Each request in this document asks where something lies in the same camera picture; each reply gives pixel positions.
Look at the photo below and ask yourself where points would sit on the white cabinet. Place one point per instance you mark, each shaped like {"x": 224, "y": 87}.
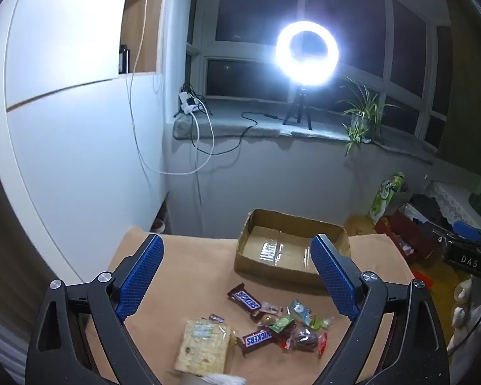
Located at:
{"x": 64, "y": 128}

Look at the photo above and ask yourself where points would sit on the clear cracker packet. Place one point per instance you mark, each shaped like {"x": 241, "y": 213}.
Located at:
{"x": 202, "y": 349}

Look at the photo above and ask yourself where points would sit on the teal candy packet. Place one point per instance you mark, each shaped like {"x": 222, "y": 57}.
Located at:
{"x": 298, "y": 308}

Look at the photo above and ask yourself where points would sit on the round brown candy ball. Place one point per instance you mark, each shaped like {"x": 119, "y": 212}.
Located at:
{"x": 267, "y": 319}

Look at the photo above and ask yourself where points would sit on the pink candy packet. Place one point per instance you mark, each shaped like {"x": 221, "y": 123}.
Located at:
{"x": 270, "y": 308}

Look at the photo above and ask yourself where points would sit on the red and white candy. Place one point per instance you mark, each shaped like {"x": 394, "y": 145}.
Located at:
{"x": 322, "y": 345}

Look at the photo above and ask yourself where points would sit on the dark cloth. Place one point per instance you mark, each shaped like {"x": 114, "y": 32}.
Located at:
{"x": 425, "y": 206}

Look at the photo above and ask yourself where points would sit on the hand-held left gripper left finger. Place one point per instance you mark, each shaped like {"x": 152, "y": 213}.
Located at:
{"x": 140, "y": 276}

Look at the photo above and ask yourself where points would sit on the green candy packet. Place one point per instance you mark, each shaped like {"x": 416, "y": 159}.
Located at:
{"x": 282, "y": 323}

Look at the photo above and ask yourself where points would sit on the wooden wall shelf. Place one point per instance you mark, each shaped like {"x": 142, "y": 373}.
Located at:
{"x": 154, "y": 28}

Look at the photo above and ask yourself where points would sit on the green snack bag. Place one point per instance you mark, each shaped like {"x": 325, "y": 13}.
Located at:
{"x": 383, "y": 198}

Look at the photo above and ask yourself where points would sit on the black silver-printed candy packet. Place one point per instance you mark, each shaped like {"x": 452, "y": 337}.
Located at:
{"x": 216, "y": 318}

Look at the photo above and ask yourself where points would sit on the tan tablecloth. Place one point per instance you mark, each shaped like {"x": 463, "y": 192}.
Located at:
{"x": 192, "y": 264}

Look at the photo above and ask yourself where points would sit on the cardboard box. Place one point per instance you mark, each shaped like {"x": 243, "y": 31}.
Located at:
{"x": 264, "y": 272}

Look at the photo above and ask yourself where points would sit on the olive curtain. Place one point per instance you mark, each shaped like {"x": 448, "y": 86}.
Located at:
{"x": 473, "y": 108}

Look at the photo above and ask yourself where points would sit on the white plastic wrapper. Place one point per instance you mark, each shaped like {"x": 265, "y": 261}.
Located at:
{"x": 224, "y": 379}

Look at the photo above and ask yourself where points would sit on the black tripod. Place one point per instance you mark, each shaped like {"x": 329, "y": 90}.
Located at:
{"x": 300, "y": 104}

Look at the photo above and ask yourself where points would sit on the red box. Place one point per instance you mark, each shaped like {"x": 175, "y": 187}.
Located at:
{"x": 417, "y": 240}

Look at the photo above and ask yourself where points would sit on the white power strip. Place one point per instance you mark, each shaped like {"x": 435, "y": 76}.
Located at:
{"x": 186, "y": 102}

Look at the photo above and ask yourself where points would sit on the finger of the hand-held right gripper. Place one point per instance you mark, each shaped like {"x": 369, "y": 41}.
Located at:
{"x": 465, "y": 230}

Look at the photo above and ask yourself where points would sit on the red-wrapped brown candy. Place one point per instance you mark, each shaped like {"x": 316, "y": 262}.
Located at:
{"x": 304, "y": 339}

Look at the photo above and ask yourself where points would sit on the white lace cloth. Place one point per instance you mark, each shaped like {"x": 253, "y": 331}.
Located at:
{"x": 453, "y": 202}

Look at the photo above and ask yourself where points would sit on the dark green figurine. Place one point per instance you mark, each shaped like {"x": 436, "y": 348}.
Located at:
{"x": 479, "y": 204}

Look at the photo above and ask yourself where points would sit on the potted spider plant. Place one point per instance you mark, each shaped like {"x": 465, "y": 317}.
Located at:
{"x": 362, "y": 112}

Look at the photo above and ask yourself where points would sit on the window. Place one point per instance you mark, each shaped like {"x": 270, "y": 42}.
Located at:
{"x": 256, "y": 8}

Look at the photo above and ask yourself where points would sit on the grey stone windowsill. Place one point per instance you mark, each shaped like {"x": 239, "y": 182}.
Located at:
{"x": 324, "y": 130}

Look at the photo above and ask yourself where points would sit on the brown chocolate bar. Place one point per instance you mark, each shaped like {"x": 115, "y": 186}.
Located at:
{"x": 256, "y": 339}
{"x": 244, "y": 298}

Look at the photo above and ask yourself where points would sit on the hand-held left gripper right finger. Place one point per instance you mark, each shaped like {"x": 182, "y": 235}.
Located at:
{"x": 332, "y": 276}

